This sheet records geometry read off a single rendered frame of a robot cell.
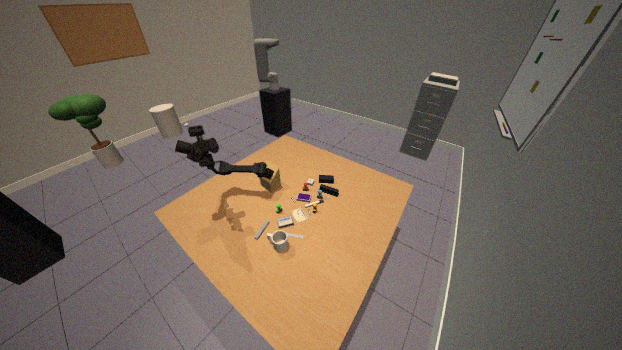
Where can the cream paper card taped to bench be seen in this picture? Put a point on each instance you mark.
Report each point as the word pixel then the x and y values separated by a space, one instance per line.
pixel 299 215

